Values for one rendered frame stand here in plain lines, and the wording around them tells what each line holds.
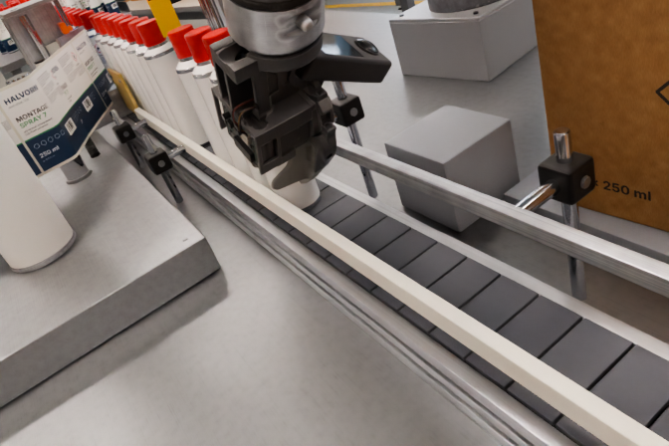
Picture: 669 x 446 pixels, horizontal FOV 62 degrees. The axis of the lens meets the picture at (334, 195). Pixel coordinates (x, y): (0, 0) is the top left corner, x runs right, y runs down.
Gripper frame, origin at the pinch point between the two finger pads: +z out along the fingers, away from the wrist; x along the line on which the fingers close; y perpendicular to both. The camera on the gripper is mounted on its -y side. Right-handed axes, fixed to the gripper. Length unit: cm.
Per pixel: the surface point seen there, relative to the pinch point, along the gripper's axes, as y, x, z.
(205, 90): 2.8, -16.4, -0.5
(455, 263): -2.4, 19.2, -4.8
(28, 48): 15, -74, 27
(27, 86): 19, -48, 14
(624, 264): -2.4, 29.0, -19.8
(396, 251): -0.3, 14.2, -1.9
